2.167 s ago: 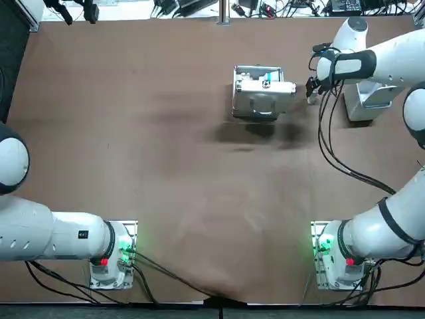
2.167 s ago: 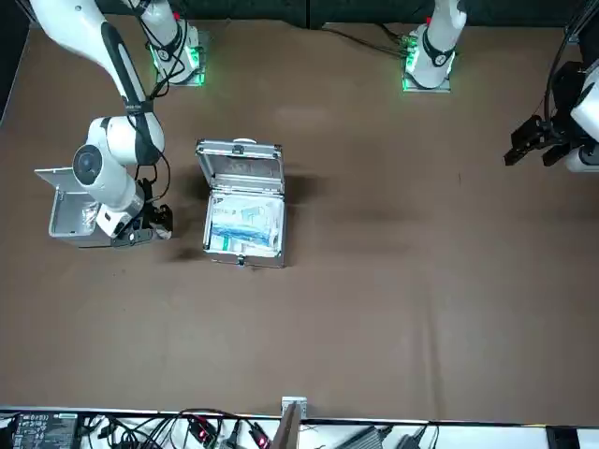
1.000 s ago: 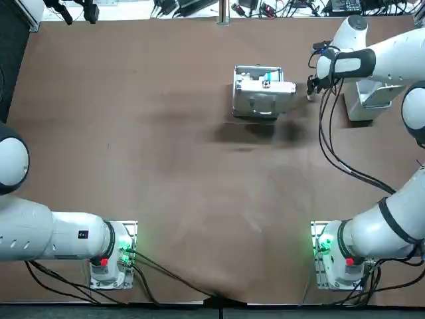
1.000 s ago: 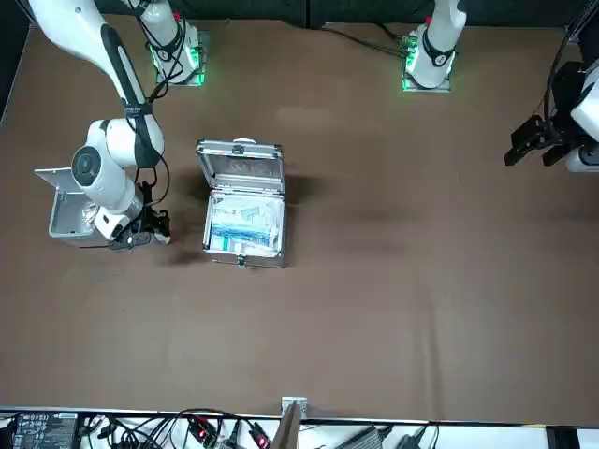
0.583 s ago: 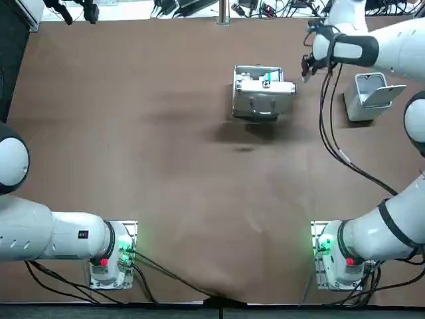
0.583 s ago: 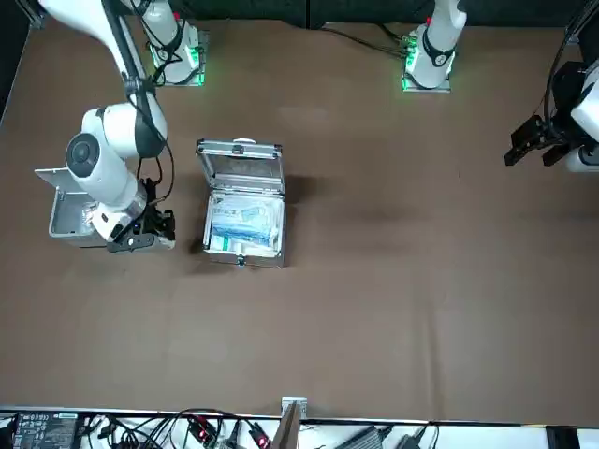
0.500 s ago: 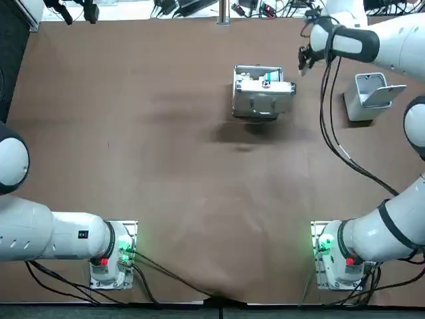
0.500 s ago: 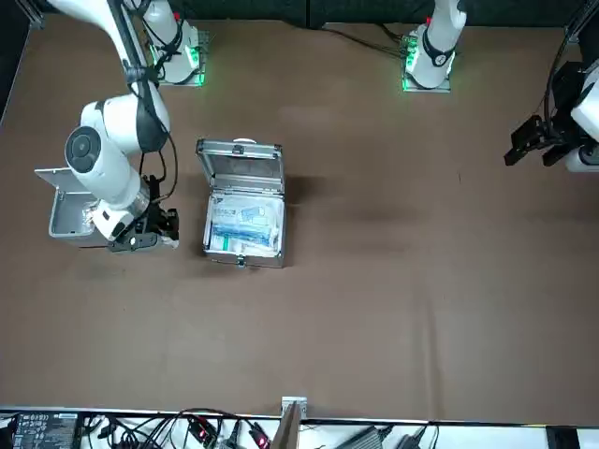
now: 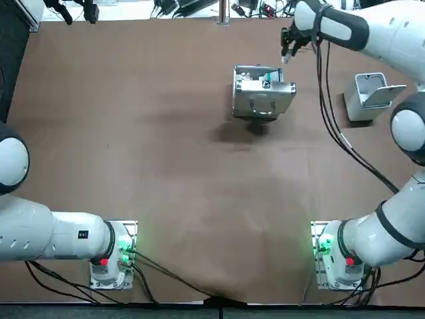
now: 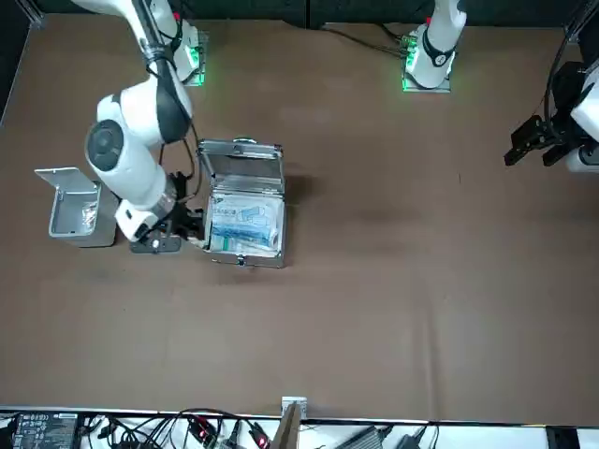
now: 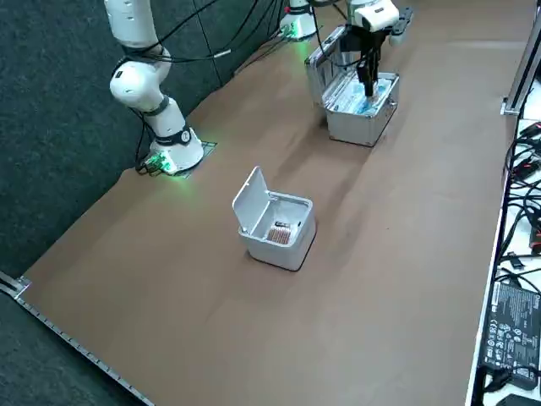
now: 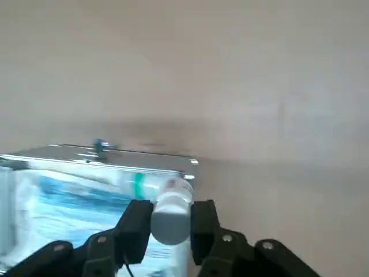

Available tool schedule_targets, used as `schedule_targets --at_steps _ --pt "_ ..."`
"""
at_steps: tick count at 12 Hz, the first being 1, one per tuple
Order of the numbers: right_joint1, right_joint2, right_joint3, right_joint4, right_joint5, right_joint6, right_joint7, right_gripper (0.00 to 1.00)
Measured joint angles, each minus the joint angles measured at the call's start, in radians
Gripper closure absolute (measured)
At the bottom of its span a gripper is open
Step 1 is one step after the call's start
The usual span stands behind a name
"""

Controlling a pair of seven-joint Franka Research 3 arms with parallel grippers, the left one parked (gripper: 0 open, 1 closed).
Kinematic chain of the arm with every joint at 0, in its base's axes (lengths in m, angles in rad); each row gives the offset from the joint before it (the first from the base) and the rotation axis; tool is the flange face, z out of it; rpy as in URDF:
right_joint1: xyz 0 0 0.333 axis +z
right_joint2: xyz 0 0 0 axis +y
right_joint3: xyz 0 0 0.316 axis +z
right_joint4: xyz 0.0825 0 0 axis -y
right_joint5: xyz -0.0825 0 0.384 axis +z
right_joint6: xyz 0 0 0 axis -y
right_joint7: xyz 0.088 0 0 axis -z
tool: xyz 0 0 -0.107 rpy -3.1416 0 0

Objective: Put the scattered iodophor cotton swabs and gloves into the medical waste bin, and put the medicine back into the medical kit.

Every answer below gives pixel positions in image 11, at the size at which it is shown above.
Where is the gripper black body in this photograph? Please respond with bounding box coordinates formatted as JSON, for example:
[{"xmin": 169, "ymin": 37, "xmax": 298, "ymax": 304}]
[{"xmin": 341, "ymin": 25, "xmax": 388, "ymax": 64}]

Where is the clear iodophor cotton swab packet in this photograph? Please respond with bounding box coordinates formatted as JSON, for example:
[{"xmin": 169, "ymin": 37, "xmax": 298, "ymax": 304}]
[{"xmin": 265, "ymin": 218, "xmax": 298, "ymax": 247}]

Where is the silver aluminium medical kit case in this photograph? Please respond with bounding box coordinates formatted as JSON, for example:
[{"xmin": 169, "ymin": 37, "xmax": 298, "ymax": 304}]
[{"xmin": 303, "ymin": 25, "xmax": 402, "ymax": 149}]

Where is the blue mask pack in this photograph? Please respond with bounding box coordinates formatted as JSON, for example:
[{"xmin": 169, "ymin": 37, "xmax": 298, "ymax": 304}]
[{"xmin": 331, "ymin": 78, "xmax": 390, "ymax": 116}]

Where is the black power adapter white label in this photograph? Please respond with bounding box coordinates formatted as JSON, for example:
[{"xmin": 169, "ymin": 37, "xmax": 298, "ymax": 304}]
[{"xmin": 478, "ymin": 279, "xmax": 541, "ymax": 392}]

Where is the aluminium camera post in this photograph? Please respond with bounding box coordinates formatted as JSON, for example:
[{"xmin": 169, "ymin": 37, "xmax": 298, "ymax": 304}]
[{"xmin": 500, "ymin": 0, "xmax": 541, "ymax": 116}]

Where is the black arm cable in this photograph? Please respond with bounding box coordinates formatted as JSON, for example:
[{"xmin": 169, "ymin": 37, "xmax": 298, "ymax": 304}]
[
  {"xmin": 154, "ymin": 0, "xmax": 261, "ymax": 46},
  {"xmin": 162, "ymin": 12, "xmax": 316, "ymax": 63}
]

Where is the black base cable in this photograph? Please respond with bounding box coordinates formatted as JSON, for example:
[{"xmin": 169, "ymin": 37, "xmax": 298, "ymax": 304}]
[{"xmin": 134, "ymin": 113, "xmax": 160, "ymax": 175}]

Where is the metal table edge rail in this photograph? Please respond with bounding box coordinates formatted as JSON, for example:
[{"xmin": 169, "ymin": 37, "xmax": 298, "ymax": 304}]
[{"xmin": 0, "ymin": 270, "xmax": 156, "ymax": 406}]

